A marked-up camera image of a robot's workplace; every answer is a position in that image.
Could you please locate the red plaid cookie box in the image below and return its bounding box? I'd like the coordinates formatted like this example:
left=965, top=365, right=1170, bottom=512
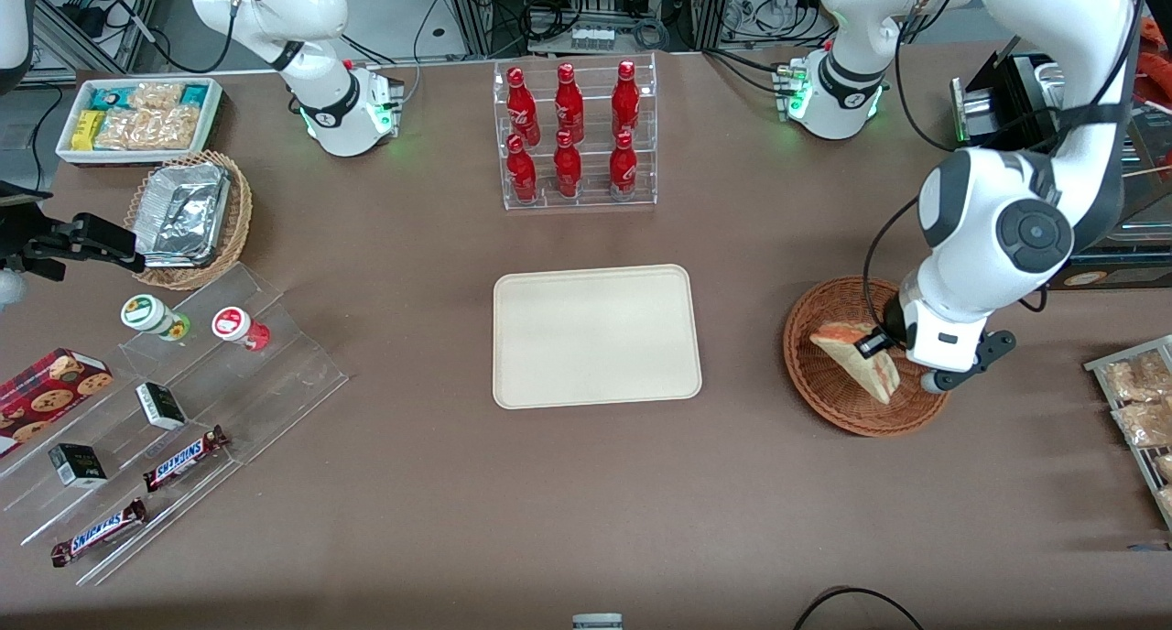
left=0, top=347, right=115, bottom=459

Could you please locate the triangular sandwich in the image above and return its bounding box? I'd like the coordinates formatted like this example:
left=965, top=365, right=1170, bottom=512
left=809, top=320, right=901, bottom=406

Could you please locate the clear acrylic bottle rack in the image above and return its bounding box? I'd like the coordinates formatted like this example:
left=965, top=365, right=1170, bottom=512
left=493, top=52, right=658, bottom=212

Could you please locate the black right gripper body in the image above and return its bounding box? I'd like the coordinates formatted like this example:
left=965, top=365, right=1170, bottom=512
left=0, top=181, right=70, bottom=283

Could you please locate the cream rectangular tray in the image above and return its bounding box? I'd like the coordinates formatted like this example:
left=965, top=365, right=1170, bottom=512
left=493, top=264, right=703, bottom=410

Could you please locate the green lid jar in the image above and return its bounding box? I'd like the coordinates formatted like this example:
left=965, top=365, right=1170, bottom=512
left=120, top=294, right=191, bottom=342

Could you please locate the small clear snack bag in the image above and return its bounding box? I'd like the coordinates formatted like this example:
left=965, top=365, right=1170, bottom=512
left=128, top=81, right=184, bottom=111

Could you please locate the tray of packaged snacks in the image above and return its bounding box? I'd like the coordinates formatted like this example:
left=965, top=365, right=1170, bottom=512
left=1084, top=334, right=1172, bottom=532

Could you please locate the large clear snack bag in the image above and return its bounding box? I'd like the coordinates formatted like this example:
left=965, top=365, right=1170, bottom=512
left=94, top=106, right=202, bottom=151

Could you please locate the stack of foil trays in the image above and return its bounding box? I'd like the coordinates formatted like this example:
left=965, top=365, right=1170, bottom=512
left=136, top=162, right=231, bottom=267

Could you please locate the brown wicker basket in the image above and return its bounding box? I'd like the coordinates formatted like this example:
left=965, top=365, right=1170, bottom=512
left=783, top=276, right=954, bottom=438

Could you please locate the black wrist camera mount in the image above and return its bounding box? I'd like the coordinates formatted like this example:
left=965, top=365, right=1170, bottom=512
left=919, top=330, right=1018, bottom=396

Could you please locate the clear acrylic stepped shelf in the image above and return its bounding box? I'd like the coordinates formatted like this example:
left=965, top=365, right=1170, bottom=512
left=0, top=263, right=350, bottom=587

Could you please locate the small black box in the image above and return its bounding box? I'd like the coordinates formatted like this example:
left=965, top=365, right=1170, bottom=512
left=136, top=383, right=188, bottom=431
left=48, top=443, right=109, bottom=490

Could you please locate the snickers bar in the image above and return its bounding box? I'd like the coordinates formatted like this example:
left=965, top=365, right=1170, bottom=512
left=49, top=497, right=148, bottom=569
left=143, top=425, right=231, bottom=494

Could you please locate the red lid jar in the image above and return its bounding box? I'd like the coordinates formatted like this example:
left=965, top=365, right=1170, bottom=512
left=212, top=306, right=272, bottom=353

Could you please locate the white snack bin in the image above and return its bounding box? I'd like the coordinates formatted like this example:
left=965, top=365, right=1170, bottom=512
left=56, top=77, right=224, bottom=167

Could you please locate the light wicker basket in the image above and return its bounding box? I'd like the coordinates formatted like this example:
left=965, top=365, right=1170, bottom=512
left=124, top=150, right=254, bottom=291

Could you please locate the black countertop appliance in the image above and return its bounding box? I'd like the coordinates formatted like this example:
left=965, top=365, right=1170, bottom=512
left=950, top=49, right=1172, bottom=292

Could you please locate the black table cable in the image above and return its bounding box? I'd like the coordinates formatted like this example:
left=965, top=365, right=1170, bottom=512
left=791, top=585, right=927, bottom=630

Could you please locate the red cola bottle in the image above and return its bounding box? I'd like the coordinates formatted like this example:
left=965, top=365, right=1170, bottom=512
left=553, top=130, right=583, bottom=199
left=609, top=131, right=638, bottom=201
left=506, top=66, right=537, bottom=137
left=506, top=134, right=539, bottom=202
left=612, top=60, right=641, bottom=136
left=555, top=62, right=585, bottom=136

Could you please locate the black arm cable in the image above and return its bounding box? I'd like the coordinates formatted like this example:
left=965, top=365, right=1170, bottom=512
left=861, top=0, right=1156, bottom=338

